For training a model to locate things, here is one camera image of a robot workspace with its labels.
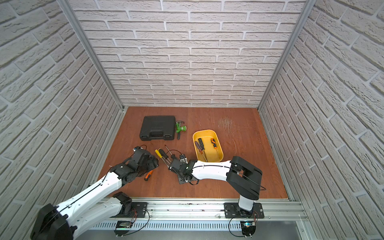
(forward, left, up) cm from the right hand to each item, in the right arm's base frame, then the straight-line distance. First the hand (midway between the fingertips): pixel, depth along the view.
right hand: (186, 176), depth 85 cm
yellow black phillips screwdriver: (+18, -11, +2) cm, 21 cm away
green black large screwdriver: (+13, +8, +1) cm, 16 cm away
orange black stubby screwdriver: (+19, -19, 0) cm, 27 cm away
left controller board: (-22, +31, -1) cm, 38 cm away
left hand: (+8, +17, +7) cm, 20 cm away
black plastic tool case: (+32, +18, +6) cm, 37 cm away
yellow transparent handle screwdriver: (+15, +18, +3) cm, 24 cm away
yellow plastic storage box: (+19, -15, 0) cm, 24 cm away
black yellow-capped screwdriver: (+16, +15, +2) cm, 21 cm away
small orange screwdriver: (+1, +22, +2) cm, 22 cm away
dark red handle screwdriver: (+16, -9, +1) cm, 19 cm away
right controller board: (-26, -30, -1) cm, 40 cm away
